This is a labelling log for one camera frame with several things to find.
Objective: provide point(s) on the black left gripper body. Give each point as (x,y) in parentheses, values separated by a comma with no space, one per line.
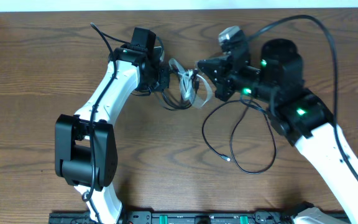
(160,79)

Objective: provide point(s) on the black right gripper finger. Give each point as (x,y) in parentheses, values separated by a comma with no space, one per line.
(219,64)
(220,82)

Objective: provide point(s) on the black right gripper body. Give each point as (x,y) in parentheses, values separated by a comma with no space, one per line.
(247,81)

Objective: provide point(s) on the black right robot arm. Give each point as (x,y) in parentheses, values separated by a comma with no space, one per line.
(278,90)

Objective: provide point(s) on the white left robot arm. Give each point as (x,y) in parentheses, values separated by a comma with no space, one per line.
(85,143)

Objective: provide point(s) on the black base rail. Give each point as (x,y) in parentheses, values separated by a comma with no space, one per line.
(145,217)

